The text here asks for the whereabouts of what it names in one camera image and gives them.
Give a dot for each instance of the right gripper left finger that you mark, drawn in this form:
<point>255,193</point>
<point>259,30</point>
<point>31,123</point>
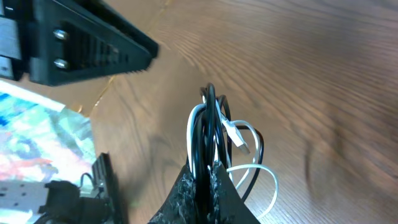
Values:
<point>57,42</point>

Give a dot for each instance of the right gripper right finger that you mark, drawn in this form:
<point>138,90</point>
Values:
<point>218,202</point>

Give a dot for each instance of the colourful patterned sheet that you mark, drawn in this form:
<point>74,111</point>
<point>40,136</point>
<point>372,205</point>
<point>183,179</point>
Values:
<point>41,141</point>

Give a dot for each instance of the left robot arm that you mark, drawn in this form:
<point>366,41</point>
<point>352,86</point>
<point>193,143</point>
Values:
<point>66,204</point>

